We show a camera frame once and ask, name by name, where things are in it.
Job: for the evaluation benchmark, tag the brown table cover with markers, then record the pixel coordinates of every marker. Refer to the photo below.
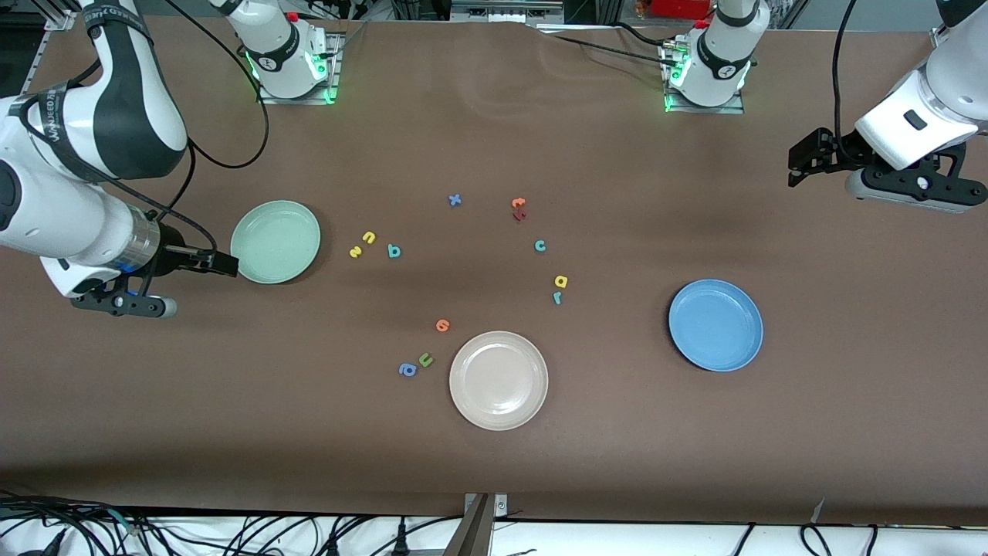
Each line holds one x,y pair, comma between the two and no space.
617,448

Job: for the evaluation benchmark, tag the blue plate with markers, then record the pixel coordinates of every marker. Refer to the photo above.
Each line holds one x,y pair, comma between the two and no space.
715,325

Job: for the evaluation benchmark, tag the white paper scrap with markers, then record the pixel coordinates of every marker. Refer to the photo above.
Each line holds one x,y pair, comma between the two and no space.
817,510

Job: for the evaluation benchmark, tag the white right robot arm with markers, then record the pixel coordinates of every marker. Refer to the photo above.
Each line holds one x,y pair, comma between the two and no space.
116,100

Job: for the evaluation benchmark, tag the blue foam letter a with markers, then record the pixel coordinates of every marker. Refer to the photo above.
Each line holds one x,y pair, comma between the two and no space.
407,371

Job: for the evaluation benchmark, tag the aluminium frame rail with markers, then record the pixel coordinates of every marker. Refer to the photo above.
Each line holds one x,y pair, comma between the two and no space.
937,37
62,19

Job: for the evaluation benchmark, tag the aluminium profile bar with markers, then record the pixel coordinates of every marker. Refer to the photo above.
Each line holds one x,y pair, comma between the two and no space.
472,533

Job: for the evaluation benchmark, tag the beige plate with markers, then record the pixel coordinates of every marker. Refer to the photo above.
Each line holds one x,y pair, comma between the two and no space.
499,380

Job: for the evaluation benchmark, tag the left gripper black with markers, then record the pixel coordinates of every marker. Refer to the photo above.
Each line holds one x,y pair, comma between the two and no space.
840,147

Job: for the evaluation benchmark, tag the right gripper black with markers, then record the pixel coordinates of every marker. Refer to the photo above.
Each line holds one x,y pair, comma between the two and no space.
171,255

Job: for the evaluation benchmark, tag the grey box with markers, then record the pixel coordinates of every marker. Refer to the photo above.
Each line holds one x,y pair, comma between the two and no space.
502,9

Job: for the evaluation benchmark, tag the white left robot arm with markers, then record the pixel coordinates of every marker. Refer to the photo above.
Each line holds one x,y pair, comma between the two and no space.
949,85

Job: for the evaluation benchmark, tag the small metal bracket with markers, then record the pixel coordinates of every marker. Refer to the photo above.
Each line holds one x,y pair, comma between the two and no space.
500,506

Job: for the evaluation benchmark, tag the light green plate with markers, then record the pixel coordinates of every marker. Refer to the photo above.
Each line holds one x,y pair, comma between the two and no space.
278,239

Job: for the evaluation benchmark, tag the red box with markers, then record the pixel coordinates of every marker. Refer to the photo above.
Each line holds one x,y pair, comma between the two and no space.
679,8

